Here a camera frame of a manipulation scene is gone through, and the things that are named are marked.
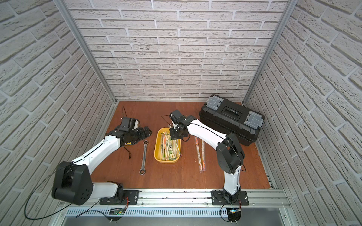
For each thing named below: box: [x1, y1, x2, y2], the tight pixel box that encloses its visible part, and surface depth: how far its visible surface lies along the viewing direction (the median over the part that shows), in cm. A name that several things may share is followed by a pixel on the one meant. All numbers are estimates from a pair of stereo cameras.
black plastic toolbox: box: [198, 94, 265, 146], surface depth 91 cm
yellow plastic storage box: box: [153, 127, 182, 164], surface depth 89 cm
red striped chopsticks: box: [195, 137, 203, 173], surface depth 90 cm
